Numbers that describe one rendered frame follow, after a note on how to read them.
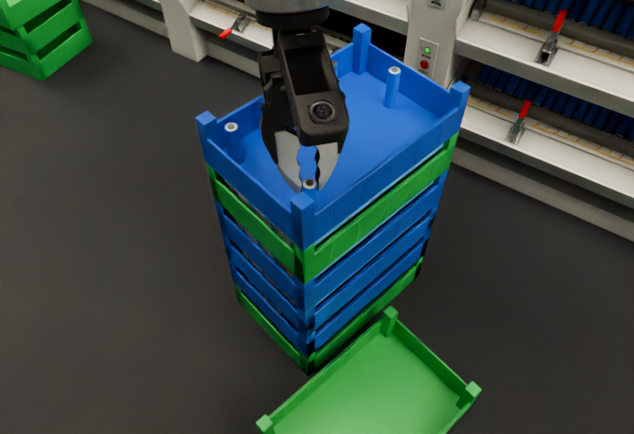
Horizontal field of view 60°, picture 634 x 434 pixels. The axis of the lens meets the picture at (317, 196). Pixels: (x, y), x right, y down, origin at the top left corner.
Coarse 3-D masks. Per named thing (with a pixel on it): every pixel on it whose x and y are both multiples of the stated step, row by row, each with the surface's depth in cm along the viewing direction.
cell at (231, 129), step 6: (228, 126) 68; (234, 126) 69; (228, 132) 68; (234, 132) 68; (228, 138) 69; (234, 138) 69; (240, 138) 70; (228, 144) 70; (234, 144) 70; (240, 144) 71; (228, 150) 71; (234, 150) 71; (240, 150) 71; (234, 156) 72; (240, 156) 72; (240, 162) 73
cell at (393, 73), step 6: (390, 72) 76; (396, 72) 76; (390, 78) 76; (396, 78) 76; (390, 84) 77; (396, 84) 77; (390, 90) 78; (396, 90) 78; (390, 96) 78; (396, 96) 79; (384, 102) 80; (390, 102) 79
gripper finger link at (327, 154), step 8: (328, 144) 60; (336, 144) 60; (320, 152) 60; (328, 152) 60; (336, 152) 60; (320, 160) 61; (328, 160) 61; (336, 160) 61; (320, 168) 61; (328, 168) 61; (320, 176) 62; (328, 176) 63; (320, 184) 63
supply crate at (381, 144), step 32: (352, 64) 85; (384, 64) 82; (352, 96) 82; (384, 96) 82; (416, 96) 80; (448, 96) 73; (256, 128) 77; (352, 128) 78; (384, 128) 78; (416, 128) 78; (448, 128) 74; (224, 160) 68; (256, 160) 74; (352, 160) 74; (384, 160) 67; (416, 160) 73; (256, 192) 66; (288, 192) 70; (320, 192) 70; (352, 192) 65; (288, 224) 64; (320, 224) 64
